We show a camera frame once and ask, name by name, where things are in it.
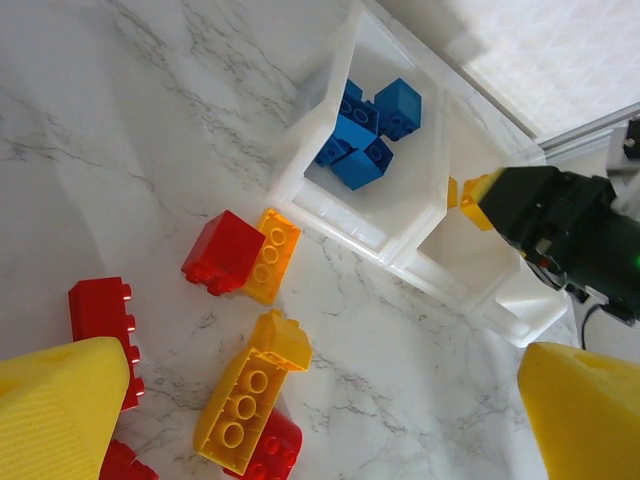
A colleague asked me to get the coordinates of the aluminium right side rail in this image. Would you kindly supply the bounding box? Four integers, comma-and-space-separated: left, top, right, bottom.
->
537, 102, 640, 156

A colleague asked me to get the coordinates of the thin black right gripper cable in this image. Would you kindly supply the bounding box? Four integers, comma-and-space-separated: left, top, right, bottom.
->
578, 299, 609, 351

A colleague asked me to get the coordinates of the white three-compartment container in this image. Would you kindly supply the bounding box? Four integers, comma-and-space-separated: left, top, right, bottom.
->
267, 0, 569, 346

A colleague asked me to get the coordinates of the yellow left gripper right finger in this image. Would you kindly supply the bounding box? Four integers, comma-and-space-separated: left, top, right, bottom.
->
516, 342, 640, 480

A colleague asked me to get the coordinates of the yellow lego brick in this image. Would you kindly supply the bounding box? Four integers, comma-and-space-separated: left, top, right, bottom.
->
193, 344, 289, 475
448, 175, 501, 232
242, 207, 303, 306
251, 308, 314, 374

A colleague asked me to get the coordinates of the blue lego brick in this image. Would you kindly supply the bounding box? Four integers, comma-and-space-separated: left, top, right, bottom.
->
339, 78, 381, 134
372, 77, 424, 144
330, 135, 396, 192
314, 112, 379, 169

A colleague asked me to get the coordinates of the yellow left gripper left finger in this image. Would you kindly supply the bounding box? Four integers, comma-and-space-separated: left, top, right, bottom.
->
0, 335, 132, 480

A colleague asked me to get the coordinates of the red lego brick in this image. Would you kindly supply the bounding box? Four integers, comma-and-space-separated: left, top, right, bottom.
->
98, 438, 160, 480
222, 407, 305, 480
180, 209, 266, 297
68, 276, 147, 412

